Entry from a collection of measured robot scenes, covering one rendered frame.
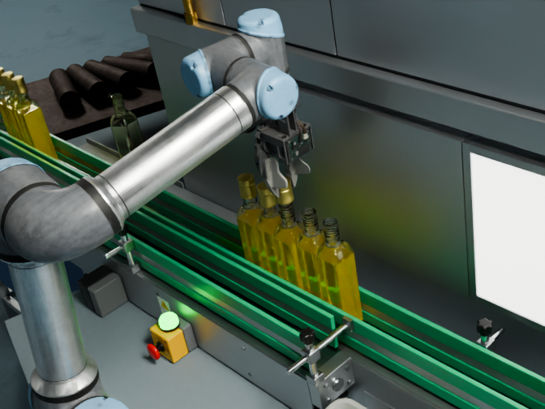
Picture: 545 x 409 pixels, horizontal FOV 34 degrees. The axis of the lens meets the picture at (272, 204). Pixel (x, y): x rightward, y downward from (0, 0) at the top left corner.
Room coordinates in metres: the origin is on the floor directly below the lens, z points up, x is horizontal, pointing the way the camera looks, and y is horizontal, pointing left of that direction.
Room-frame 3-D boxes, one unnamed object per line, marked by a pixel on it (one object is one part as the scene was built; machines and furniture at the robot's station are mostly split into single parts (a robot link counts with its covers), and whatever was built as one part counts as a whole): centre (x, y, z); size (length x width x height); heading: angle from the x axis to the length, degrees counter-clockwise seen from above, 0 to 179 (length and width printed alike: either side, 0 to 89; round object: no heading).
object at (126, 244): (1.67, 0.37, 0.94); 0.07 x 0.04 x 0.13; 128
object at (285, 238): (1.44, -0.03, 0.99); 0.06 x 0.06 x 0.21; 37
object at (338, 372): (1.24, -0.05, 0.85); 0.09 x 0.04 x 0.07; 128
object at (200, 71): (1.36, 0.04, 1.48); 0.11 x 0.11 x 0.08; 32
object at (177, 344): (1.53, 0.28, 0.79); 0.07 x 0.07 x 0.07; 38
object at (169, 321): (1.53, 0.28, 0.84); 0.05 x 0.05 x 0.03
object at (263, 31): (1.42, -0.03, 1.48); 0.09 x 0.08 x 0.11; 122
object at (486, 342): (1.16, -0.34, 0.94); 0.07 x 0.04 x 0.13; 128
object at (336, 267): (1.35, -0.10, 0.99); 0.06 x 0.06 x 0.21; 37
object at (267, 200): (1.49, 0.01, 1.14); 0.04 x 0.04 x 0.04
